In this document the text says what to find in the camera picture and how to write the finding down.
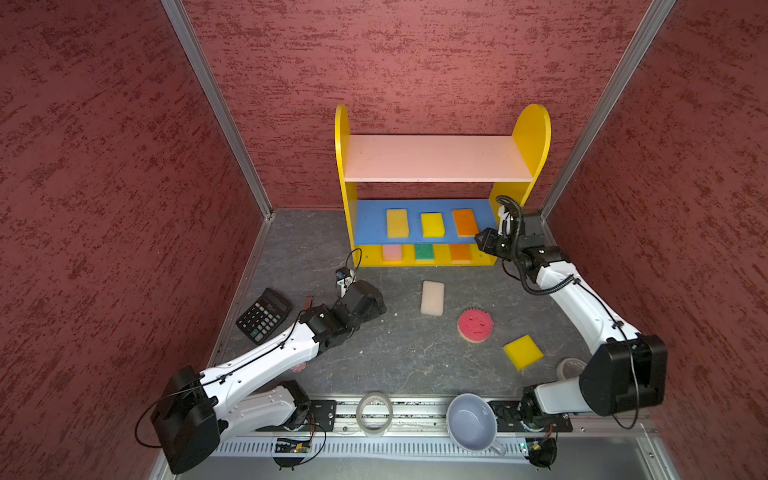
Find small yellow square sponge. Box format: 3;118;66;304
420;212;446;238

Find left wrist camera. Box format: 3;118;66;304
335;266;355;298

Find beige white sponge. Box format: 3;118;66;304
420;280;445;317

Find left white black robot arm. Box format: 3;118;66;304
143;281;386;475

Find long yellow sponge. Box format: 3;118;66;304
386;209;410;239

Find beige masking tape roll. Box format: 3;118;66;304
556;357;587;381

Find orange sponge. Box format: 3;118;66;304
452;209;479;238
449;244;472;264

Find round pink smiley sponge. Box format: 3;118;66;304
457;309;495;343

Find yellow shelf pink blue boards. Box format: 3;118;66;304
334;104;552;267

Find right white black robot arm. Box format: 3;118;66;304
475;195;668;431

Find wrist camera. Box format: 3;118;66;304
498;206;515;237
335;266;355;298

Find aluminium front rail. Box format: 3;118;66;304
170;395;658;436

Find clear tape roll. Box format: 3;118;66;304
355;392;394;438

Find black calculator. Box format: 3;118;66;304
235;288;292;345

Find green sponge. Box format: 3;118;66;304
414;244;435;262

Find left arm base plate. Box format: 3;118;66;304
278;400;338;432

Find lavender mug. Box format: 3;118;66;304
446;393;507;456

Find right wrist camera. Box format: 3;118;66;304
498;206;515;237

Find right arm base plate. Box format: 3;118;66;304
489;400;573;434

